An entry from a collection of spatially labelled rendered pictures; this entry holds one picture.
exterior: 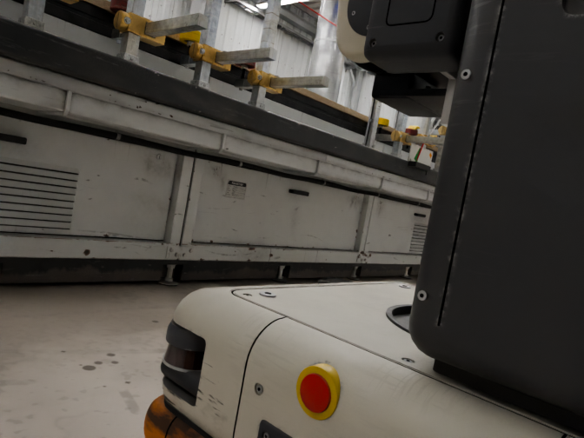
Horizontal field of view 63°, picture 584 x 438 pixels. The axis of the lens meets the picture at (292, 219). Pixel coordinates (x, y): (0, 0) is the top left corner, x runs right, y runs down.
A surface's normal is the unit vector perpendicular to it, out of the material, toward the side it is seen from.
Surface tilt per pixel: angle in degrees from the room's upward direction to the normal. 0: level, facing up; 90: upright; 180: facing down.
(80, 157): 90
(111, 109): 90
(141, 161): 90
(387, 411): 62
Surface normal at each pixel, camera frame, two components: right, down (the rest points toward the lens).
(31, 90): 0.73, 0.17
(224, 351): -0.64, -0.18
